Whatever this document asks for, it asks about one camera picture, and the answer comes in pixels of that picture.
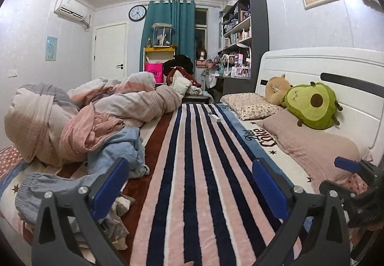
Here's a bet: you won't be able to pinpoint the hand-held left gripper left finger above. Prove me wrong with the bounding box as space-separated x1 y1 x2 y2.
31 157 130 266

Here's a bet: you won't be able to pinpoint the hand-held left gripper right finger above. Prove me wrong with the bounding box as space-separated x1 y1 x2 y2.
252 158 351 266

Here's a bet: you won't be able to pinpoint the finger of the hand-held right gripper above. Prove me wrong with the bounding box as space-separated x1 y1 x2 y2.
318 180 357 199
334 156 365 176

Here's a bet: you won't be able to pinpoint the grey pants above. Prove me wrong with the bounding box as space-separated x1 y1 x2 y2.
15 171 120 251

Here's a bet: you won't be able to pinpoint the grey camouflage cloth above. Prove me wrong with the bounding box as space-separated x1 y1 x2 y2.
99 194 135 250

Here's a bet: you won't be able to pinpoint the beige pillow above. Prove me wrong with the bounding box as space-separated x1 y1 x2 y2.
259 108 360 194

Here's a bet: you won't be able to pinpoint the light blue crumpled garment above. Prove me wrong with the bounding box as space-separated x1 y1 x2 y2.
87 127 150 178

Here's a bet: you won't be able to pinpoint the green avocado plush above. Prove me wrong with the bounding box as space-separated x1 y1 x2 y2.
283 82 343 130

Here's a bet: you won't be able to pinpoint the striped plush blanket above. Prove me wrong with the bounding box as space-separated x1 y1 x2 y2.
0 103 312 266

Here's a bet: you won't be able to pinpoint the pink grey crumpled duvet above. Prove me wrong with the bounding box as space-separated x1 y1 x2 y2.
4 72 183 167

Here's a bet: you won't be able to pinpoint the floral pillow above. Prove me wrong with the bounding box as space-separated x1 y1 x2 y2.
220 93 284 121

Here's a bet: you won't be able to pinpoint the brown plush toy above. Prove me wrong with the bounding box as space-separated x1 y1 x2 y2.
264 74 292 104

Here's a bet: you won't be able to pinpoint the pink dotted bed sheet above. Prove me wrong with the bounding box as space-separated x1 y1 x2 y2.
0 146 27 176

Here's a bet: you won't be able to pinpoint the white bed headboard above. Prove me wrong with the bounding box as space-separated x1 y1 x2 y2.
255 48 384 161

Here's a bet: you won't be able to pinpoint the pink shopping bag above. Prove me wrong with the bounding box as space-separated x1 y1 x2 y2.
144 62 164 84

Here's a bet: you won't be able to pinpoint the pile of clothes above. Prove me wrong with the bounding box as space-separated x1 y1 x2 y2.
163 54 203 97

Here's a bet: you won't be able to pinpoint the white door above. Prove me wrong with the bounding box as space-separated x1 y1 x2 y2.
94 23 127 82

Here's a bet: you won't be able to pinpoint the yellow shelf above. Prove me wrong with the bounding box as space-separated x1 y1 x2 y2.
143 46 177 85

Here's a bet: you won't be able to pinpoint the glass figurine display case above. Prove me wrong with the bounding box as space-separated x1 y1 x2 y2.
151 23 174 47

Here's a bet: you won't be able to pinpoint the dark grey bookshelf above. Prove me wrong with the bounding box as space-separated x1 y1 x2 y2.
220 0 269 95

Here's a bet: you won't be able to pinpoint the teal curtain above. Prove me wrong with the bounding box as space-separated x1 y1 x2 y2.
139 0 196 58

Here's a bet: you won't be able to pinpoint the window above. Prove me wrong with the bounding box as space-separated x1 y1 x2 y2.
194 8 209 56

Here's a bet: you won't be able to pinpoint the white air conditioner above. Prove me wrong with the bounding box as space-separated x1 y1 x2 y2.
54 0 91 28

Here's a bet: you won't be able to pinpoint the small blue wall poster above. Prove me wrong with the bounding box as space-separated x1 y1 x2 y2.
46 36 58 61

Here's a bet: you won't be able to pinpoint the round wall clock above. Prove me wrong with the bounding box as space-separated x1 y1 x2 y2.
128 5 147 21

